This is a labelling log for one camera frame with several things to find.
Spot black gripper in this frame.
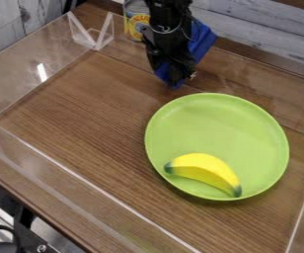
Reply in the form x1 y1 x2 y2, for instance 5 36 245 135
142 23 192 87

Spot blue cross-shaped block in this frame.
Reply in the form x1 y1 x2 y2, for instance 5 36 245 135
154 19 217 88

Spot green plate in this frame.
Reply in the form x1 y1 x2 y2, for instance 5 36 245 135
145 93 289 201

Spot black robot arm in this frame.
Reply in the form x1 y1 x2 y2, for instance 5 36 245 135
142 0 196 87

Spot yellow labelled tin can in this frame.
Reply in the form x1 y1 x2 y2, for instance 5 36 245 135
124 0 150 42

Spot yellow toy banana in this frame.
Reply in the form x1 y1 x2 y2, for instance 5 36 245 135
164 152 244 198

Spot black metal table leg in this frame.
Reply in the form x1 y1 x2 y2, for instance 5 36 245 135
14 206 37 244

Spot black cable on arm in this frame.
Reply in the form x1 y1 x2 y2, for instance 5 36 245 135
178 9 202 42

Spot clear acrylic corner bracket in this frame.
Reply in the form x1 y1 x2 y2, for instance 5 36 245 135
67 12 114 51

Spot clear acrylic front wall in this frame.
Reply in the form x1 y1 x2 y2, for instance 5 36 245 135
0 126 201 253

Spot black cable lower left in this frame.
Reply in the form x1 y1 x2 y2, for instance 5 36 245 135
0 224 25 253

